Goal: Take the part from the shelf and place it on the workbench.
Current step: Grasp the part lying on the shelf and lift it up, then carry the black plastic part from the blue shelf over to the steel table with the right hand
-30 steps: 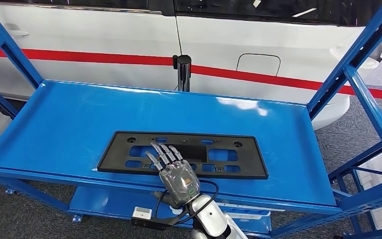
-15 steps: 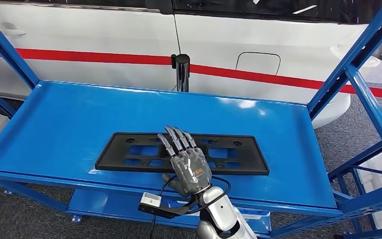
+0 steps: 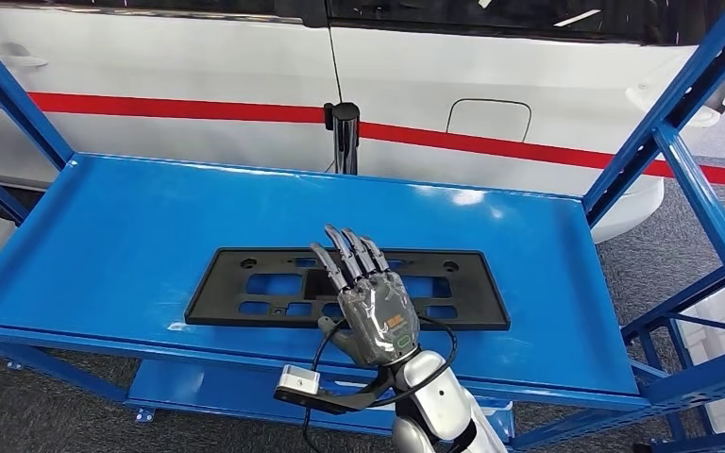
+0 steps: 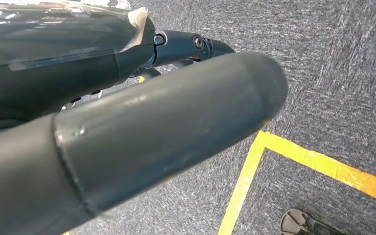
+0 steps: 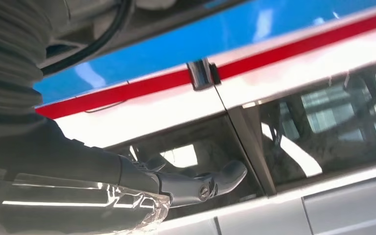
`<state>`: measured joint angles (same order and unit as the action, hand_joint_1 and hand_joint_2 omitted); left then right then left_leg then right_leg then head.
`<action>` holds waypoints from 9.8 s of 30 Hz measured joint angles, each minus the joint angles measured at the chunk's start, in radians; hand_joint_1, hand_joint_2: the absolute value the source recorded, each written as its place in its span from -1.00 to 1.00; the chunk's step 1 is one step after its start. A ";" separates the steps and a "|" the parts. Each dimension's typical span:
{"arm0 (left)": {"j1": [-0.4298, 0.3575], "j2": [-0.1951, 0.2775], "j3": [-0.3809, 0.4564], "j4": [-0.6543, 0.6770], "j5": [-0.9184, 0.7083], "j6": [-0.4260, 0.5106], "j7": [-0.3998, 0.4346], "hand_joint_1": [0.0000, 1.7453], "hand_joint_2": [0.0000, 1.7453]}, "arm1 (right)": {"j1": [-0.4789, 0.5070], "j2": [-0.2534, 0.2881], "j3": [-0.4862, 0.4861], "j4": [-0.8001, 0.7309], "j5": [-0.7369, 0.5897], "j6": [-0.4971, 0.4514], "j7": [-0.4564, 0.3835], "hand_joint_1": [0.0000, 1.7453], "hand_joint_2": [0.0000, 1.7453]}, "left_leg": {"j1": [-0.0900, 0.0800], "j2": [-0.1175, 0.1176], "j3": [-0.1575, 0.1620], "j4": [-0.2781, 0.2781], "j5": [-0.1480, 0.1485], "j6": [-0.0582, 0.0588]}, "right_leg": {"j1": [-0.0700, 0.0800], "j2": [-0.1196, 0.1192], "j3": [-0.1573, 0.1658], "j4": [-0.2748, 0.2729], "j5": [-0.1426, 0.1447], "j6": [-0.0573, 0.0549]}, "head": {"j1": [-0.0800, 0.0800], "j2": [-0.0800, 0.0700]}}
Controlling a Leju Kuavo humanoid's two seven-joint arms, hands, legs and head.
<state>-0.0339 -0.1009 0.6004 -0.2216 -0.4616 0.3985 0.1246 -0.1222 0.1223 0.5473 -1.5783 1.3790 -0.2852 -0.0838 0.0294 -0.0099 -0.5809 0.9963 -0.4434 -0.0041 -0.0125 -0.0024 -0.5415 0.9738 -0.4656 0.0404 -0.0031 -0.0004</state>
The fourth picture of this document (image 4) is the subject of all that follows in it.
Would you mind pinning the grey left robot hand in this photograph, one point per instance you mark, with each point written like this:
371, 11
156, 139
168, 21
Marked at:
142, 129

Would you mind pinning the black robot foot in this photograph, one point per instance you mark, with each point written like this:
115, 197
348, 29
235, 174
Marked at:
298, 223

